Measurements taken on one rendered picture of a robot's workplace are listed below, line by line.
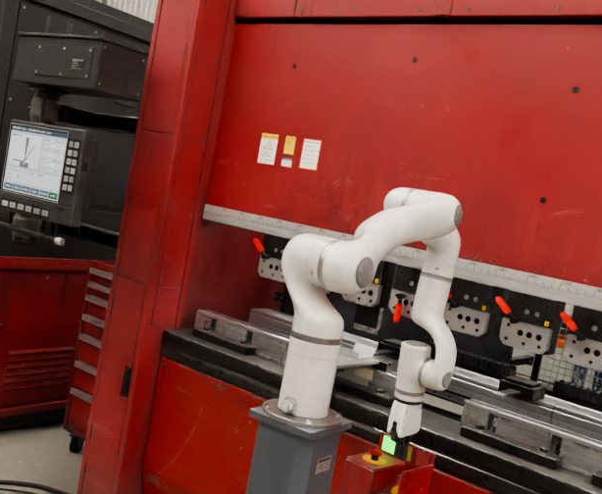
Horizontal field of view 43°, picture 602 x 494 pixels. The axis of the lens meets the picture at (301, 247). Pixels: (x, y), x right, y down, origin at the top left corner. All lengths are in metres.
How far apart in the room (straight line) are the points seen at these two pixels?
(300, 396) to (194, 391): 1.31
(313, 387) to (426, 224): 0.51
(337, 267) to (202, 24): 1.63
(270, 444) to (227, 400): 1.13
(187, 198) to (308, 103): 0.63
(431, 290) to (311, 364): 0.52
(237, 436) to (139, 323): 0.61
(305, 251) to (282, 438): 0.43
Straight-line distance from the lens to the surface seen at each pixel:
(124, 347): 3.19
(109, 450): 3.30
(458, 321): 2.47
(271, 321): 3.26
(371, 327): 2.67
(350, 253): 1.70
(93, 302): 3.93
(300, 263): 1.76
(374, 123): 2.70
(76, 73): 3.05
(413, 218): 1.94
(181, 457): 3.13
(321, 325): 1.74
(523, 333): 2.38
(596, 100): 2.38
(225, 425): 2.94
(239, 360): 2.87
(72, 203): 2.93
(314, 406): 1.78
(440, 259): 2.14
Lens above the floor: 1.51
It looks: 4 degrees down
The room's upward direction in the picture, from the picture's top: 10 degrees clockwise
